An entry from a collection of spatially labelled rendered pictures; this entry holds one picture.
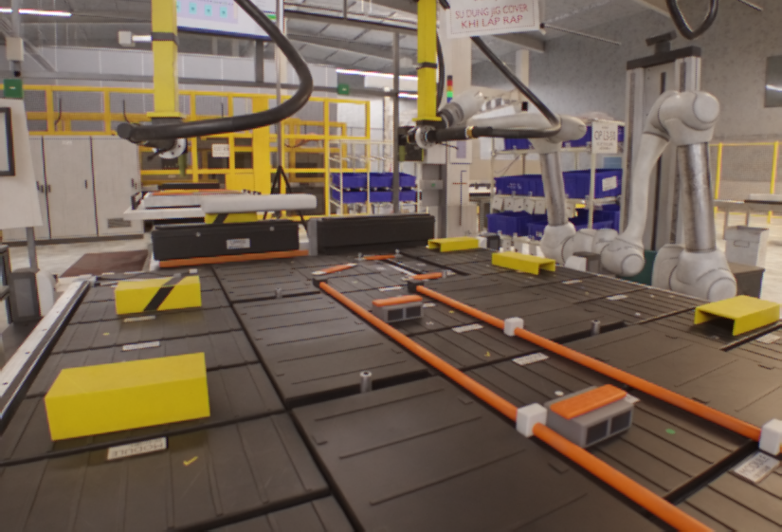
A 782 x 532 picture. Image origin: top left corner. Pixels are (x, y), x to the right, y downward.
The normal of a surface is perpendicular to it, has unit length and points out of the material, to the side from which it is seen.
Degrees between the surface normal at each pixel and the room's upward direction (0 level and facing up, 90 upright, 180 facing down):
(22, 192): 90
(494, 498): 0
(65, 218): 90
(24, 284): 90
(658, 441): 0
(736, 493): 0
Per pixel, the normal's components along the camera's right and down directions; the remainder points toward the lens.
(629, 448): 0.00, -0.99
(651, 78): -0.93, 0.05
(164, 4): 0.22, 0.14
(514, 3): -0.23, 0.14
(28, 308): 0.45, 0.13
